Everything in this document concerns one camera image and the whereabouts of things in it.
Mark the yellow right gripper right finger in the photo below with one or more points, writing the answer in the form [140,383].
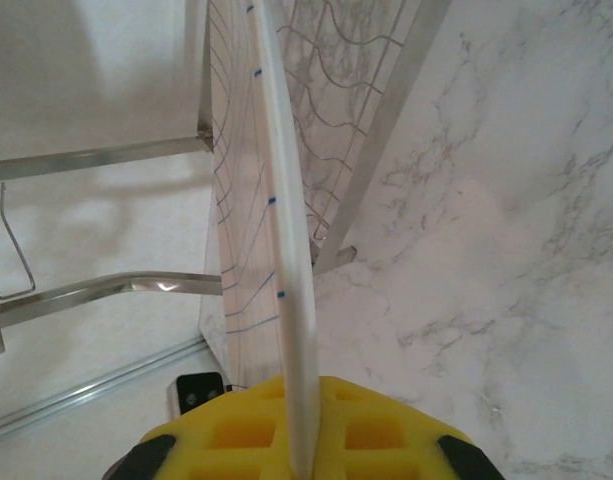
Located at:
[381,440]

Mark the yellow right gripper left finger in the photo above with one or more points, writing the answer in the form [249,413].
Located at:
[236,440]

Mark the white plate with fine pattern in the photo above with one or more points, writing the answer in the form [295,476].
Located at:
[292,250]

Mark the small black silver box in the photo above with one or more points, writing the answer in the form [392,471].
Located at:
[201,392]

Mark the aluminium table edge rail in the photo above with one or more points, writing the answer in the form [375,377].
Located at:
[86,390]

